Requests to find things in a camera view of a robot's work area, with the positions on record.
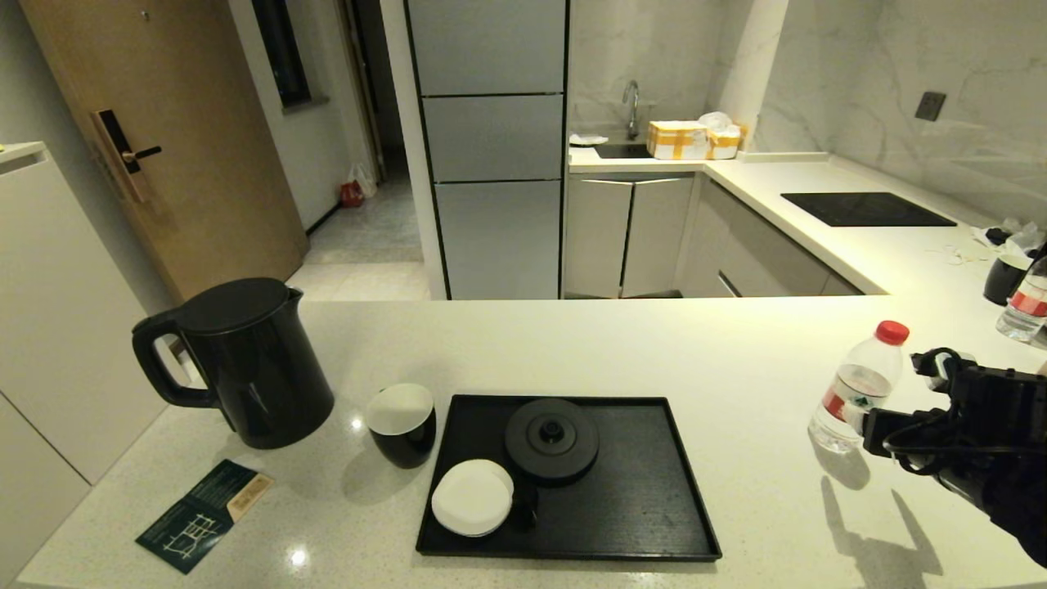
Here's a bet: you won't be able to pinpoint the clear plastic water bottle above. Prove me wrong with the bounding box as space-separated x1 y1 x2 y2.
995 254 1047 343
808 320 910 455

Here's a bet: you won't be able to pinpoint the black cup white inside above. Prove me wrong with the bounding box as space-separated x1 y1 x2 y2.
365 383 438 470

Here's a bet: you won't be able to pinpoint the black electric kettle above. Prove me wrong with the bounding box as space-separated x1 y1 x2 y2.
132 277 335 450

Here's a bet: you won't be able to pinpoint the black kettle power base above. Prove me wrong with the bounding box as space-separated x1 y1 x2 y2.
504 398 600 488

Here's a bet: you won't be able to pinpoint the black mug white rim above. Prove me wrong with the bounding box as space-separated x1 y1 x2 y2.
983 253 1031 306

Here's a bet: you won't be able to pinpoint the grey counter drawer cabinet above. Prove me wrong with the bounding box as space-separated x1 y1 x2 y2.
679 178 864 298

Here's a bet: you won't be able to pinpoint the black induction cooktop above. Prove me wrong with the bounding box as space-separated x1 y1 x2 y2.
781 191 958 227

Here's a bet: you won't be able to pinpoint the black rectangular serving tray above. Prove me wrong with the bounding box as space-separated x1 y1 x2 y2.
416 395 722 562

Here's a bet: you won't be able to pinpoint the crumpled clear wrappers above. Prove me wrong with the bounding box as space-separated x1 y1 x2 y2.
971 218 1047 258

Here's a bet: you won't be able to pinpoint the grey sink base cabinet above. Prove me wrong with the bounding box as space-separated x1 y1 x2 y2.
564 173 696 299

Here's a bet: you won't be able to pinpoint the small yellow-taped cardboard box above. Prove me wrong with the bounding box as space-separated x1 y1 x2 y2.
707 125 747 160

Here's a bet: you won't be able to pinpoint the large yellow-taped cardboard box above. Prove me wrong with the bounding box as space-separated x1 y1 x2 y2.
646 121 709 160

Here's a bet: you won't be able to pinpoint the white round saucer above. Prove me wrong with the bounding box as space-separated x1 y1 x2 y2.
431 459 515 538

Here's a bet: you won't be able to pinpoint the tall grey panel cabinet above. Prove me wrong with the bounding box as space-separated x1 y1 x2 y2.
403 0 569 300

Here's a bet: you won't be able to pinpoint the dark green folded brochure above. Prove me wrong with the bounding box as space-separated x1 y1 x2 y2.
136 459 276 574

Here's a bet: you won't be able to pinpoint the dark window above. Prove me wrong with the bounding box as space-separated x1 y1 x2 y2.
251 0 313 110

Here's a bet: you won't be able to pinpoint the brown wooden door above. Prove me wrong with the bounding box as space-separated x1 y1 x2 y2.
18 0 310 305

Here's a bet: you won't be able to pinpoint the black right camera cable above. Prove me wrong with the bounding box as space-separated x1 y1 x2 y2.
883 416 1047 479

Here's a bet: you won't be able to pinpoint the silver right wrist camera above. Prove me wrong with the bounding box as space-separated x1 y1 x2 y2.
910 348 976 393

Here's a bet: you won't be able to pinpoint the black door lock handle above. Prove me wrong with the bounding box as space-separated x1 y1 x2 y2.
90 109 163 204

